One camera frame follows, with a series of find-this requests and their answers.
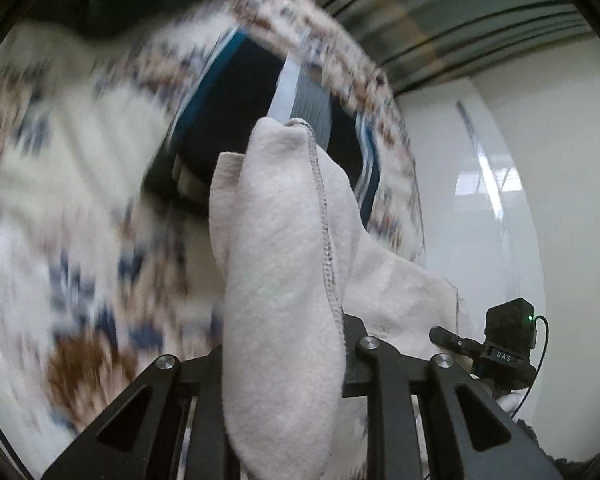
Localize floral fleece bed blanket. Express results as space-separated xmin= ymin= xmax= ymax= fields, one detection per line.
xmin=0 ymin=0 xmax=424 ymax=479

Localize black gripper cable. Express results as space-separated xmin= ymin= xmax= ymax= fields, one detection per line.
xmin=509 ymin=314 xmax=552 ymax=418

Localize black striped folded clothes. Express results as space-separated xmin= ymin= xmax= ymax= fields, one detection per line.
xmin=143 ymin=30 xmax=380 ymax=222

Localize beige small garment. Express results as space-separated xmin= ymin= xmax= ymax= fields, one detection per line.
xmin=210 ymin=118 xmax=463 ymax=479

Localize teal striped right curtain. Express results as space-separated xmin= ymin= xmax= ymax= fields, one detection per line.
xmin=317 ymin=0 xmax=593 ymax=94

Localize white gloved right hand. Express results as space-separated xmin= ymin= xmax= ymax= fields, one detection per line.
xmin=495 ymin=391 xmax=524 ymax=415

